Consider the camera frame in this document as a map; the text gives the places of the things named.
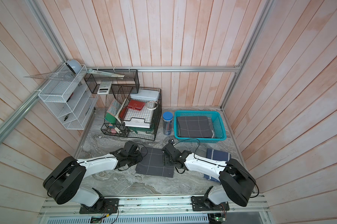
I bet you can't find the navy blue pillowcase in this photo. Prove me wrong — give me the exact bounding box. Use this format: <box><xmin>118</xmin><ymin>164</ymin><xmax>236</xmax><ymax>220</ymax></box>
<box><xmin>204</xmin><ymin>148</ymin><xmax>231</xmax><ymax>183</ymax></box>

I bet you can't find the clear triangle ruler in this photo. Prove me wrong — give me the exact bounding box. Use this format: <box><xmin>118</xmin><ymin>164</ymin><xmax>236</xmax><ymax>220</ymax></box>
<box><xmin>25</xmin><ymin>71</ymin><xmax>74</xmax><ymax>81</ymax></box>

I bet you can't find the black wire desk organizer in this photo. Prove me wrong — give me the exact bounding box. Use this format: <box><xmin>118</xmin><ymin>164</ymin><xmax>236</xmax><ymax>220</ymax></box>
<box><xmin>101</xmin><ymin>84</ymin><xmax>162</xmax><ymax>141</ymax></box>

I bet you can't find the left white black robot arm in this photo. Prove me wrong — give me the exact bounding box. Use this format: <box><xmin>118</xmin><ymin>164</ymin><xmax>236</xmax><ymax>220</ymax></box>
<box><xmin>43</xmin><ymin>141</ymin><xmax>143</xmax><ymax>213</ymax></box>

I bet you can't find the blue lidded pen jar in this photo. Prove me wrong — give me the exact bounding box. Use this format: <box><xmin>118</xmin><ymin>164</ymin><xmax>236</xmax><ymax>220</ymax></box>
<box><xmin>162</xmin><ymin>112</ymin><xmax>174</xmax><ymax>136</ymax></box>

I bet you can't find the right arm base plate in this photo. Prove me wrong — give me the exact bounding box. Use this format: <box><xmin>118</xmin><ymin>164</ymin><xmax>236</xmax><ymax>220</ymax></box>
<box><xmin>191</xmin><ymin>196</ymin><xmax>230</xmax><ymax>211</ymax></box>

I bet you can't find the aluminium front rail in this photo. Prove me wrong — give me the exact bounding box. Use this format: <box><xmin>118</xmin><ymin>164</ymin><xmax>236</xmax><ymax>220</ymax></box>
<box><xmin>39</xmin><ymin>195</ymin><xmax>270</xmax><ymax>217</ymax></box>

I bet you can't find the green book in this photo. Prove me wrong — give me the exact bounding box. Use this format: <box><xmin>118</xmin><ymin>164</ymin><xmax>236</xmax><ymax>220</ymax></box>
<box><xmin>105</xmin><ymin>113</ymin><xmax>117</xmax><ymax>125</ymax></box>

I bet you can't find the black wire hanging basket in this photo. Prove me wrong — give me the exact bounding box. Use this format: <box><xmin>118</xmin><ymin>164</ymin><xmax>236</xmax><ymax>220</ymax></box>
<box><xmin>84</xmin><ymin>69</ymin><xmax>140</xmax><ymax>94</ymax></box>

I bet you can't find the dark grey checked pillowcase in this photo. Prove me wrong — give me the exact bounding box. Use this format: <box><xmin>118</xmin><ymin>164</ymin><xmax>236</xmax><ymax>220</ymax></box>
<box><xmin>177</xmin><ymin>116</ymin><xmax>215</xmax><ymax>138</ymax></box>

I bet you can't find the clear set square ruler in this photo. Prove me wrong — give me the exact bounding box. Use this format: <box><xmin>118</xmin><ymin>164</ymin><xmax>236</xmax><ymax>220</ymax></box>
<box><xmin>87</xmin><ymin>69</ymin><xmax>125</xmax><ymax>78</ymax></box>

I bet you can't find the white calculator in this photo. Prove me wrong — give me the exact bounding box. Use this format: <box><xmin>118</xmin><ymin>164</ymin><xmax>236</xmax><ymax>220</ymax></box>
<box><xmin>97</xmin><ymin>81</ymin><xmax>112</xmax><ymax>95</ymax></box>

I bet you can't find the red wallet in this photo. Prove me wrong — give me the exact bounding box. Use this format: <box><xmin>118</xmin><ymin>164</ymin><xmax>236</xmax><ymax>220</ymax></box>
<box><xmin>127</xmin><ymin>99</ymin><xmax>145</xmax><ymax>111</ymax></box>

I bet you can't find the teal plastic basket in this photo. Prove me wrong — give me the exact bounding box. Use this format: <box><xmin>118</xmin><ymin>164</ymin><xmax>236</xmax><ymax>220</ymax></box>
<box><xmin>174</xmin><ymin>110</ymin><xmax>227</xmax><ymax>143</ymax></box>

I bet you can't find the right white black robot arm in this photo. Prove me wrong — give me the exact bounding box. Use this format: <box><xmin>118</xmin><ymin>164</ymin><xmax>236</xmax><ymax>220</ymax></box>
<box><xmin>162</xmin><ymin>142</ymin><xmax>256</xmax><ymax>210</ymax></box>

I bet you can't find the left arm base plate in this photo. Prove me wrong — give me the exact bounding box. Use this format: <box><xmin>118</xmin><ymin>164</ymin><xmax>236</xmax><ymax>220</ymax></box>
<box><xmin>79</xmin><ymin>198</ymin><xmax>119</xmax><ymax>215</ymax></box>

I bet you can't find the small round grey clock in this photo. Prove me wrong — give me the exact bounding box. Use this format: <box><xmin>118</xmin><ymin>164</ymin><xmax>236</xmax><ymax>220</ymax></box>
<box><xmin>65</xmin><ymin>59</ymin><xmax>82</xmax><ymax>75</ymax></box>

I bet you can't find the white wire wall shelf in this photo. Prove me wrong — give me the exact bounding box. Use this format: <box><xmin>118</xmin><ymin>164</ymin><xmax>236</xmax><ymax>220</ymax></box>
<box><xmin>39</xmin><ymin>64</ymin><xmax>98</xmax><ymax>130</ymax></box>

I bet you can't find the white plastic box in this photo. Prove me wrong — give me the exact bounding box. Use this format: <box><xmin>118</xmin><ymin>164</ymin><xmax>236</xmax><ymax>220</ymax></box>
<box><xmin>130</xmin><ymin>89</ymin><xmax>160</xmax><ymax>101</ymax></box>

